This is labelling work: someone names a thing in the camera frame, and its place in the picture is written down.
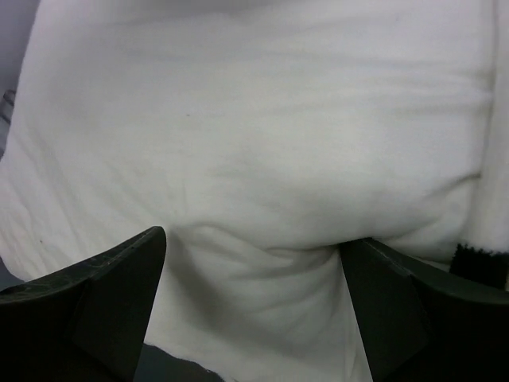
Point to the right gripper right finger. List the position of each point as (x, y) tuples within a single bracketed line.
[(419, 323)]

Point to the white pillow insert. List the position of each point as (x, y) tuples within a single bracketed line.
[(259, 135)]

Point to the black white checkered pillowcase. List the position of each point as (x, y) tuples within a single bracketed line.
[(482, 253)]

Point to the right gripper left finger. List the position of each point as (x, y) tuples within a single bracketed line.
[(86, 322)]

